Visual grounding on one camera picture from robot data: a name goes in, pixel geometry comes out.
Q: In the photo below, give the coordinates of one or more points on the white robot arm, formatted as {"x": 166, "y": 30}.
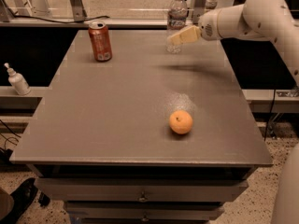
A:
{"x": 259, "y": 20}

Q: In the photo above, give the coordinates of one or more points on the clear plastic water bottle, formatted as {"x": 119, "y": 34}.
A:
{"x": 176, "y": 16}

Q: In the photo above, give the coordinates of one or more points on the grey metal bracket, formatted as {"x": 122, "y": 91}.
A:
{"x": 198, "y": 9}
{"x": 78, "y": 10}

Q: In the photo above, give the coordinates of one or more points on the grey drawer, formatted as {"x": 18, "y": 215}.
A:
{"x": 144, "y": 211}
{"x": 141, "y": 190}

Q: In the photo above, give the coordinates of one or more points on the lower grey drawer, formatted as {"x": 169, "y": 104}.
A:
{"x": 144, "y": 211}

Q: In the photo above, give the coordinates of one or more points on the grey metal bracket left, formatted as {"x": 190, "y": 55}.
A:
{"x": 78, "y": 10}

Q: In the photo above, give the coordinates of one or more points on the grey metal bracket right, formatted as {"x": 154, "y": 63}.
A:
{"x": 198, "y": 9}

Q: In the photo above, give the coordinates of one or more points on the red coke can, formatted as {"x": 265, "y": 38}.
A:
{"x": 99, "y": 35}

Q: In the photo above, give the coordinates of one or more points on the grey drawer cabinet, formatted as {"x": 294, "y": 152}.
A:
{"x": 111, "y": 120}

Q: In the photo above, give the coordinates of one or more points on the white pump dispenser bottle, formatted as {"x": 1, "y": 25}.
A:
{"x": 17, "y": 81}

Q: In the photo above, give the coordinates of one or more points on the upper grey drawer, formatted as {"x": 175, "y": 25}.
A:
{"x": 141, "y": 190}

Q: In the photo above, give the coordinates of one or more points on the orange fruit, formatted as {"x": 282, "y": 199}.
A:
{"x": 180, "y": 122}

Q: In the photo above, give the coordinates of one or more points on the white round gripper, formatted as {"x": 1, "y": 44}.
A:
{"x": 207, "y": 26}

